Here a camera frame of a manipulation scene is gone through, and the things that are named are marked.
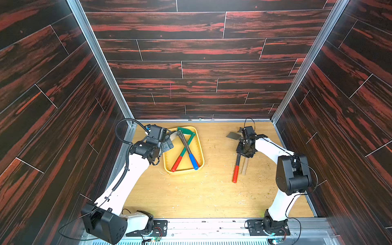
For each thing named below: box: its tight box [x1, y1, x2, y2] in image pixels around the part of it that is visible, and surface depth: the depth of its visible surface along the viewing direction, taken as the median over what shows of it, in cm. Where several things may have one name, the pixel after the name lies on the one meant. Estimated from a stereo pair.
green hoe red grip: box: [170, 126, 197, 173], surface depth 96 cm
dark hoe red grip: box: [226, 132, 242, 184], surface depth 95 cm
